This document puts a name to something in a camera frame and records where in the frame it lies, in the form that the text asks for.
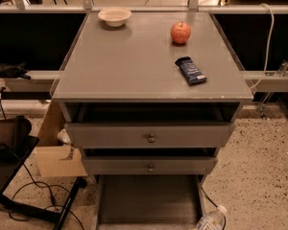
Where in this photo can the clear plastic water bottle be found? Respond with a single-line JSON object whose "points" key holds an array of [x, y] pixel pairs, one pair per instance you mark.
{"points": [[214, 220]]}

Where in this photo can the grey drawer cabinet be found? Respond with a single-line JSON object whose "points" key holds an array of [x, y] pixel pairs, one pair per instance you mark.
{"points": [[129, 76]]}

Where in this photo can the brass top drawer knob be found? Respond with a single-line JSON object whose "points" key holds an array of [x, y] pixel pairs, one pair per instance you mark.
{"points": [[151, 138]]}

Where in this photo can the brass drawer knob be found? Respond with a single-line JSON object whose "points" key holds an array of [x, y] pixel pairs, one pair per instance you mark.
{"points": [[150, 169], [151, 138]]}

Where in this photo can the grey middle drawer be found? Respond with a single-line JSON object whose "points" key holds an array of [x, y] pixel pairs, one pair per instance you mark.
{"points": [[138, 165]]}

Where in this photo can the grey drawer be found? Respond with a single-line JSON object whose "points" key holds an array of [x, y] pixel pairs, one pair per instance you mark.
{"points": [[138, 165], [148, 202], [131, 136]]}

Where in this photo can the brass middle drawer knob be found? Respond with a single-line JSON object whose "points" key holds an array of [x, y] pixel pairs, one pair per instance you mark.
{"points": [[150, 169]]}

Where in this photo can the grey top drawer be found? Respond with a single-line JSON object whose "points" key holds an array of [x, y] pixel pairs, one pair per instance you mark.
{"points": [[131, 136]]}

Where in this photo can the grey bottom drawer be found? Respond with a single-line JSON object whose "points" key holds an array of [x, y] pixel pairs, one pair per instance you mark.
{"points": [[148, 202]]}

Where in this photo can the dark blue snack bar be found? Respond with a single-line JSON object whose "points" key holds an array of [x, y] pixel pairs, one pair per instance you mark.
{"points": [[190, 71]]}

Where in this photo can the red apple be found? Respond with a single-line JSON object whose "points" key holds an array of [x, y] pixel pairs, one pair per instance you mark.
{"points": [[180, 32]]}

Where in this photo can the white bowl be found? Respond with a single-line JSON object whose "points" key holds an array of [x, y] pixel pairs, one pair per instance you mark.
{"points": [[114, 16]]}

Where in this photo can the cardboard box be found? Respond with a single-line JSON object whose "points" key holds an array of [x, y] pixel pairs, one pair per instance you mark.
{"points": [[55, 154]]}

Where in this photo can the black monitor stand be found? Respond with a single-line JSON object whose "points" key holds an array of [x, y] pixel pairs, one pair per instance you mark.
{"points": [[16, 144]]}

